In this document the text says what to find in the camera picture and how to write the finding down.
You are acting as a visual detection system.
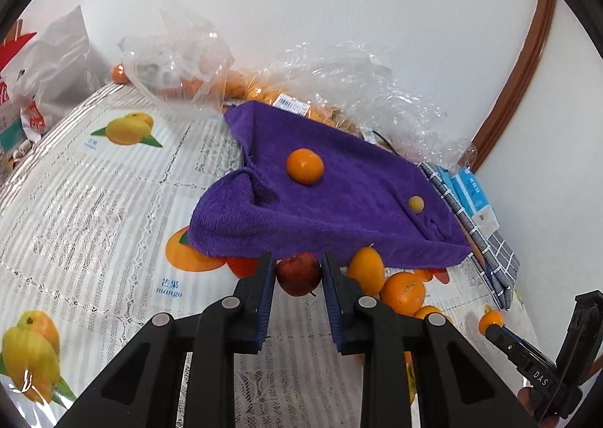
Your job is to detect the purple towel lined basket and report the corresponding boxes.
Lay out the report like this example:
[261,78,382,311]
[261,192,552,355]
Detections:
[190,100,473,271]

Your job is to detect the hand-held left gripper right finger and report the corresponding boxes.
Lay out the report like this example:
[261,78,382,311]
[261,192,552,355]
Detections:
[321,253,538,428]

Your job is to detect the white plastic bag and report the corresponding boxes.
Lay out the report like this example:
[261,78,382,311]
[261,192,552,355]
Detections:
[2,5,95,141]

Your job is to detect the red apple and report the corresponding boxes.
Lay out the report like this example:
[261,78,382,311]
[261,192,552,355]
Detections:
[275,253,322,297]

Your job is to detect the large clear plastic bag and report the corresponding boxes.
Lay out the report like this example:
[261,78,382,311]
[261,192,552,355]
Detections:
[245,39,479,172]

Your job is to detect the person's right hand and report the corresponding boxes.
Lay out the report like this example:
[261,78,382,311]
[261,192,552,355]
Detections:
[517,388,559,428]

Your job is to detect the blue tissue pack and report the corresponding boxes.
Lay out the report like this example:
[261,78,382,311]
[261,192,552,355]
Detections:
[450,169,500,235]

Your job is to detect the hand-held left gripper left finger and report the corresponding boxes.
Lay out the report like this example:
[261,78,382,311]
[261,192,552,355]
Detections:
[57,253,276,428]

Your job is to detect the large orange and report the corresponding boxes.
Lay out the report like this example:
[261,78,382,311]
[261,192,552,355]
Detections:
[286,148,325,184]
[380,272,426,316]

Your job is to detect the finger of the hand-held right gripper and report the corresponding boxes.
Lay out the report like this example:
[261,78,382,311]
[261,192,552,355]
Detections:
[485,322,533,365]
[560,290,603,382]

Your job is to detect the grey checked cloth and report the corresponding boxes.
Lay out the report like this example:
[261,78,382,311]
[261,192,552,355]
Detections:
[419,161,521,311]

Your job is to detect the pile of bagged oranges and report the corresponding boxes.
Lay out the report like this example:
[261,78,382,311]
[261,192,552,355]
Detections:
[221,70,363,137]

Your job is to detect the red paper bag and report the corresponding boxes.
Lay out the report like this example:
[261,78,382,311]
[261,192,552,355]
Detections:
[0,20,38,75]

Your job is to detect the yellow-orange mango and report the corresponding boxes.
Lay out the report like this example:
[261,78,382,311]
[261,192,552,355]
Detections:
[347,245,384,297]

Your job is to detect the brown wooden door frame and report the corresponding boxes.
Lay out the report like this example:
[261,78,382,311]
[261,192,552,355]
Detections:
[471,0,557,174]

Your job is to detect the small clear plastic bag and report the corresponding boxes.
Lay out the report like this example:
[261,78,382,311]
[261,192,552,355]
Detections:
[117,1,236,115]

